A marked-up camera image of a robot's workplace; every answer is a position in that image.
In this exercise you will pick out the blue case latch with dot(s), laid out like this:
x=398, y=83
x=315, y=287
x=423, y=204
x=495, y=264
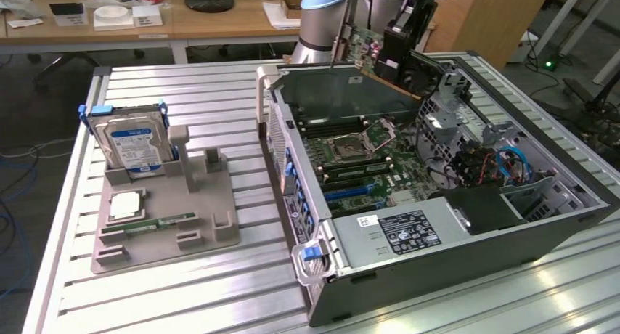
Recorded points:
x=310, y=255

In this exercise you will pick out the white paper slip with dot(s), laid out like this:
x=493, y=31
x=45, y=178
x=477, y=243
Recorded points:
x=25, y=22

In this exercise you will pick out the stack of white papers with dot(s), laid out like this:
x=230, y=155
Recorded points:
x=281, y=18

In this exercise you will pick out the silver CPU chip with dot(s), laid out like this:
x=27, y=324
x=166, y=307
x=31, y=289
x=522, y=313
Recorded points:
x=126, y=205

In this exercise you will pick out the wooden desk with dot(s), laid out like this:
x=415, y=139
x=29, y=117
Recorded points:
x=73, y=34

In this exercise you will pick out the blue expansion slot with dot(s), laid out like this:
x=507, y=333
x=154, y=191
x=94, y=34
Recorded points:
x=349, y=191

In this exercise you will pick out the white round container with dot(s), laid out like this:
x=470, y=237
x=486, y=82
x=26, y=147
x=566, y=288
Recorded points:
x=114, y=18

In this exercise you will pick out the black box with white label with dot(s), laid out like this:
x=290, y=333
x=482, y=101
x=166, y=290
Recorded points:
x=69, y=14

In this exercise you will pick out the silver slanted disk bay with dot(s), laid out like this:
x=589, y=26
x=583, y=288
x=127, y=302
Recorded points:
x=533, y=199

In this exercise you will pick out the silver perforated disk bay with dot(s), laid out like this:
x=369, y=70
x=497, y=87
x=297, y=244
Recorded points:
x=443, y=123

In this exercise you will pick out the grey parts rack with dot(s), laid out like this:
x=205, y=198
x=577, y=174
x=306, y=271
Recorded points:
x=161, y=254

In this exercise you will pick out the clear plastic bag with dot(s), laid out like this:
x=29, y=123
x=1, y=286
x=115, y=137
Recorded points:
x=19, y=0

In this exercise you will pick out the CPU socket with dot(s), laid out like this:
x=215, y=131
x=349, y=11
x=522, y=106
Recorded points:
x=349, y=149

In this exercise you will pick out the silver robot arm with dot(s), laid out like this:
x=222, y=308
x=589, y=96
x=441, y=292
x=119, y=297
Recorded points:
x=315, y=29

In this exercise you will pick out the metal socket cover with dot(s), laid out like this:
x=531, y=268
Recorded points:
x=383, y=130

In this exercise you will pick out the small silver heat sink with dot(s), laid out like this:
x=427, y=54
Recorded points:
x=402, y=198

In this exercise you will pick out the wooden cabinet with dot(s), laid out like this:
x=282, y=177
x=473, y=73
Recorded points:
x=494, y=22

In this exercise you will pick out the black chair base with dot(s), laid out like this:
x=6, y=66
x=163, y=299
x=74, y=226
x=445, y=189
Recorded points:
x=58, y=65

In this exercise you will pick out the green motherboard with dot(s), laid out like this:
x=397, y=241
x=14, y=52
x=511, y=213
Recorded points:
x=402, y=167

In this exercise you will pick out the device with green light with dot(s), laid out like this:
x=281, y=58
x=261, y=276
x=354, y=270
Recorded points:
x=549, y=64

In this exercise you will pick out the graphics card with fan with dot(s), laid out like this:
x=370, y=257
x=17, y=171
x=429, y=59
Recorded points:
x=363, y=43

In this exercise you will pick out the grey power supply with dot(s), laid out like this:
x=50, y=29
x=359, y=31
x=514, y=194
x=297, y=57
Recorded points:
x=363, y=247

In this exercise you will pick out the white table frame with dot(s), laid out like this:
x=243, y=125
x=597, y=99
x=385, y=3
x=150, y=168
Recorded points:
x=577, y=7

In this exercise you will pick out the green RAM stick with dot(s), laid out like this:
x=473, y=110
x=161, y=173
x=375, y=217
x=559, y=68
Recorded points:
x=155, y=223

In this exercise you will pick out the black stand base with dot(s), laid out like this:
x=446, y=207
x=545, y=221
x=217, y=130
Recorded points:
x=601, y=105

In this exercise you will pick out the hard disk with blue bracket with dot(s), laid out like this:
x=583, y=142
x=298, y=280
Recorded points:
x=134, y=145

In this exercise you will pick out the black open PC case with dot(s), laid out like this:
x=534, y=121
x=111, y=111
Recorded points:
x=437, y=276

